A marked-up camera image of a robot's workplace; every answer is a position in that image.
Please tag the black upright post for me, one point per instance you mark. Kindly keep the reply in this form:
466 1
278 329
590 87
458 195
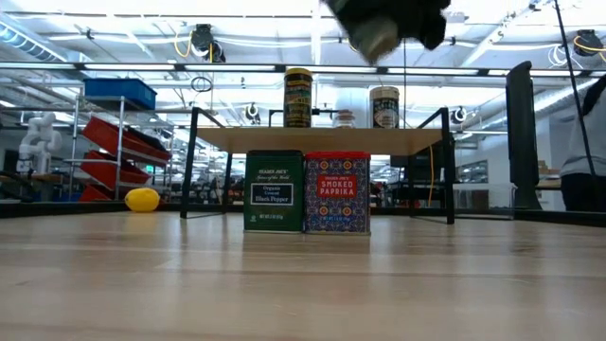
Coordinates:
521 142

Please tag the yellow lemon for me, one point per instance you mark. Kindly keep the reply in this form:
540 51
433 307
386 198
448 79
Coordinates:
142 200

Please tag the green black pepper tin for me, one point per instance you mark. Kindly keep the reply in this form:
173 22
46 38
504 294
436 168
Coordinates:
273 213

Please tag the wooden shelf black metal legs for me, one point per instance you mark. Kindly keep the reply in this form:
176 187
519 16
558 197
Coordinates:
379 141

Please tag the crunchy onion jar yellow lid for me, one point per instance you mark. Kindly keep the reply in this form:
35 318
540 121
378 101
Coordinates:
298 99

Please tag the red plastic bin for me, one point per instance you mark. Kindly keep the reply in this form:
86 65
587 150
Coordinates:
99 170
101 132
92 195

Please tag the wooden workbench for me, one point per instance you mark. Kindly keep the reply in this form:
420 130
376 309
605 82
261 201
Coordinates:
549 184

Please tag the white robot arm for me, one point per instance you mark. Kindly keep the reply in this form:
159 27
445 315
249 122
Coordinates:
40 142

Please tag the black table frame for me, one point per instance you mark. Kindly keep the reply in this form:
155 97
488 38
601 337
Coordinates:
71 208

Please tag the furikake seasoning jar beige lid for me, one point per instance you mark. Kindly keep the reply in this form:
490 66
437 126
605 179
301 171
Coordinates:
384 109

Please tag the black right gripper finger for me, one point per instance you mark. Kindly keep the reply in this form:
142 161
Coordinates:
431 30
348 12

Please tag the blue plastic bin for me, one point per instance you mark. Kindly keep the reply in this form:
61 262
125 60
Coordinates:
118 90

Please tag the small glass jar cork lid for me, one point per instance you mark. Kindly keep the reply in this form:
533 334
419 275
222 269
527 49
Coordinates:
344 120

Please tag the thin black slanted rod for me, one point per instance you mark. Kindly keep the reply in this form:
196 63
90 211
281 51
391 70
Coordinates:
577 95

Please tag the smoked paprika tin red lid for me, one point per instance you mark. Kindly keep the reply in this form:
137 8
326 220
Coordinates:
337 213

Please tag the oregano glass jar green lid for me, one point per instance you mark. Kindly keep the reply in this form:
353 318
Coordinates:
376 40

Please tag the dark monitor screen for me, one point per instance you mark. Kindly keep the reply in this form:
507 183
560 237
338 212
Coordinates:
472 172

